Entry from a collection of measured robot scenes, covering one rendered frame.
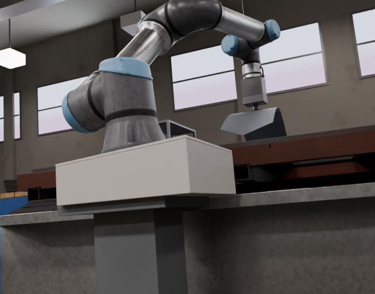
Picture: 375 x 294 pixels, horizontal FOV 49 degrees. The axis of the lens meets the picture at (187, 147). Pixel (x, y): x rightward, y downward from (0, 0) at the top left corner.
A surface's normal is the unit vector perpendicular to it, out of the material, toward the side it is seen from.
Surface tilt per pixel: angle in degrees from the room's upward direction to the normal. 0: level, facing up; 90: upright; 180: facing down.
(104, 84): 92
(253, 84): 90
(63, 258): 90
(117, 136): 73
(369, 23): 90
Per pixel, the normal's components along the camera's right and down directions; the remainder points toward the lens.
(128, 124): -0.11, -0.45
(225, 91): -0.38, -0.11
